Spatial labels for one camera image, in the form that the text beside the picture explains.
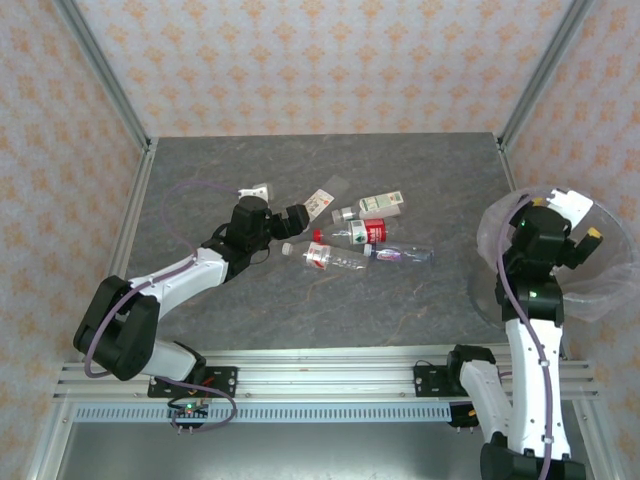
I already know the grey slotted cable duct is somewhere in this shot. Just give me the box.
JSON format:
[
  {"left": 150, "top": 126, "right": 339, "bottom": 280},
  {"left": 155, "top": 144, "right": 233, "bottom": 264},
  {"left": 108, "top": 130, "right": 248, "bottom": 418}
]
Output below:
[{"left": 72, "top": 403, "right": 454, "bottom": 425}]

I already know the aluminium frame post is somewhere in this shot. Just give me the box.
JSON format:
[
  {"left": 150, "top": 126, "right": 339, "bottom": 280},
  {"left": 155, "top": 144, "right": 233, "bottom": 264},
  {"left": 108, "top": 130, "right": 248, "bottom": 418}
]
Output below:
[
  {"left": 52, "top": 0, "right": 152, "bottom": 151},
  {"left": 499, "top": 0, "right": 597, "bottom": 149}
]

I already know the clear bottle white tea label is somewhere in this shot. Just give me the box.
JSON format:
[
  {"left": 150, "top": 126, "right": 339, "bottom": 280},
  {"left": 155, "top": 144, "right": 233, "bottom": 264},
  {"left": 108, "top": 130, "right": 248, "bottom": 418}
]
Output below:
[{"left": 303, "top": 174, "right": 350, "bottom": 221}]

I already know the aluminium front mounting rail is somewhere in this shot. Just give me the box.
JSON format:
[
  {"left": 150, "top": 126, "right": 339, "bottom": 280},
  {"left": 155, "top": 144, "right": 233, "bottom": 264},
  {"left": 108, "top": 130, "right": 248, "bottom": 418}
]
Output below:
[{"left": 52, "top": 349, "right": 600, "bottom": 401}]

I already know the clear bottle green white label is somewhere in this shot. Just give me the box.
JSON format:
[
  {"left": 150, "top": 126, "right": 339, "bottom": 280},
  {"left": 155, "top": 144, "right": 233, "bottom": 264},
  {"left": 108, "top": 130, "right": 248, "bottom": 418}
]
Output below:
[{"left": 330, "top": 190, "right": 406, "bottom": 224}]

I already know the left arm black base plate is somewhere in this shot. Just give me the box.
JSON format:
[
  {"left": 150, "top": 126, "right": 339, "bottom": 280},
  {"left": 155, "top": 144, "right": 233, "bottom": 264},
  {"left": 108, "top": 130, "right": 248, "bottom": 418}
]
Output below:
[{"left": 148, "top": 366, "right": 240, "bottom": 400}]

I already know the white cap bottle red-white label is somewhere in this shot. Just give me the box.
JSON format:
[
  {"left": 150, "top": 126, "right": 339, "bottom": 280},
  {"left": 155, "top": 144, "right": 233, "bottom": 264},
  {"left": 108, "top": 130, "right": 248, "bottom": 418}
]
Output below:
[{"left": 280, "top": 240, "right": 370, "bottom": 273}]

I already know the aluminium table side rail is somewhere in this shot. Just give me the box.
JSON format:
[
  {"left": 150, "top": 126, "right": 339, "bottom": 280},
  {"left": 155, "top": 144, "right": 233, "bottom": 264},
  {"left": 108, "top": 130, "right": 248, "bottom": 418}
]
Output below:
[
  {"left": 102, "top": 138, "right": 160, "bottom": 301},
  {"left": 496, "top": 133, "right": 521, "bottom": 196}
]

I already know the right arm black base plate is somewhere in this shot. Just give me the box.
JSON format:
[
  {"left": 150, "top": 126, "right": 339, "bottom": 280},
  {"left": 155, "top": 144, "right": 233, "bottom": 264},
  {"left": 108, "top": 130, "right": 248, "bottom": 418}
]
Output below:
[{"left": 412, "top": 363, "right": 454, "bottom": 400}]

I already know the aluminium frame leg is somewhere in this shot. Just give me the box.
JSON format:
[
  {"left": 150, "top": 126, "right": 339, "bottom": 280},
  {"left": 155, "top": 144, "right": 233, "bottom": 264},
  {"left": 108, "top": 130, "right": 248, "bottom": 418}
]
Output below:
[{"left": 24, "top": 399, "right": 76, "bottom": 480}]

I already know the grey metal lower shelf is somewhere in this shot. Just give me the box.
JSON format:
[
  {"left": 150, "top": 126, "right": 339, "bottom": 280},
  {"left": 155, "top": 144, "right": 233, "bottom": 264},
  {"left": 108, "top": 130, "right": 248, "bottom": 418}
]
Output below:
[{"left": 52, "top": 422, "right": 501, "bottom": 480}]

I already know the clear plastic bin liner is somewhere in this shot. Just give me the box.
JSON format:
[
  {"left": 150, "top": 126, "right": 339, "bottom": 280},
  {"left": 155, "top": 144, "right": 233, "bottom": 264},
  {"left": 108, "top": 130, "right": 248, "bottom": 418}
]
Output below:
[{"left": 474, "top": 185, "right": 634, "bottom": 324}]

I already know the red cap bottle red label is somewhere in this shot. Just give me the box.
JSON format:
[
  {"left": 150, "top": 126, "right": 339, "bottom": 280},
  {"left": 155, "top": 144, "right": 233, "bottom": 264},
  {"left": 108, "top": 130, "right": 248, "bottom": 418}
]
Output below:
[{"left": 312, "top": 217, "right": 388, "bottom": 247}]

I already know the clear bottle purple label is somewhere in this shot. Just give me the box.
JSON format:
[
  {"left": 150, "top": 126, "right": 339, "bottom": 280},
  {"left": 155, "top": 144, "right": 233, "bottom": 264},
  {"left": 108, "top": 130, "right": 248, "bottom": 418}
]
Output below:
[{"left": 362, "top": 241, "right": 435, "bottom": 266}]

